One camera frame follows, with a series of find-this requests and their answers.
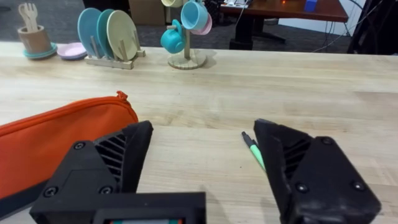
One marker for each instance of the wooden peg plate rack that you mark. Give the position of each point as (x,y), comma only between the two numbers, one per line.
(113,60)

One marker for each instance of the teal small plate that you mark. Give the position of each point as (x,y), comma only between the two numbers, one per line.
(42,54)

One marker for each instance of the wooden fork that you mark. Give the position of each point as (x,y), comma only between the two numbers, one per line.
(31,17)

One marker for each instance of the brown cutlery holder cup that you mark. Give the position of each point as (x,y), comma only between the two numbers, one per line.
(33,40)

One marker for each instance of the green black pen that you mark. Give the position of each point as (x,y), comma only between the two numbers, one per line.
(255,149)

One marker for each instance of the pink small plate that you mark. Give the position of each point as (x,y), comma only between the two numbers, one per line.
(71,49)

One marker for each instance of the purple small plate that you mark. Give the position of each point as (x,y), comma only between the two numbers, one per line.
(73,58)

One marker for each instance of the teal cup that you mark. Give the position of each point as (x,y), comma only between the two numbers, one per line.
(172,39)

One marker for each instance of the wooden cup stand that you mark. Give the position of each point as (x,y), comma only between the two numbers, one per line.
(186,56)

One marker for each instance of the light blue cup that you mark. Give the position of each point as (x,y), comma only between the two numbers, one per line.
(193,14)

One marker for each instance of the dark wooden desk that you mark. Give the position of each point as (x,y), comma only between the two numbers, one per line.
(280,12)

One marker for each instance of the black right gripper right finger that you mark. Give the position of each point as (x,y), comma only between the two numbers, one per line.
(320,180)

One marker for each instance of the cream plate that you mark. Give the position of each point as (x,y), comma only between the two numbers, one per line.
(122,34)

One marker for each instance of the blue plate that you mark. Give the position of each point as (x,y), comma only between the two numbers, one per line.
(87,31)

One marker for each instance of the pink cup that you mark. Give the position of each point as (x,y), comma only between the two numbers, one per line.
(205,26)

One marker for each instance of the blue box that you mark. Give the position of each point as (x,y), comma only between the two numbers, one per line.
(310,5)

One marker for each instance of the cream cup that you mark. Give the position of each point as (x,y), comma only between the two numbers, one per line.
(171,2)

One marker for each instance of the wooden spoon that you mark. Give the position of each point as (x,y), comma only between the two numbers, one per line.
(22,14)

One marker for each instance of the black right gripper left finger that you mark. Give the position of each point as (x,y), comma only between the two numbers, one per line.
(93,174)

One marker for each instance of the orange zip bag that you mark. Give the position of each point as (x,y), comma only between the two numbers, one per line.
(49,140)

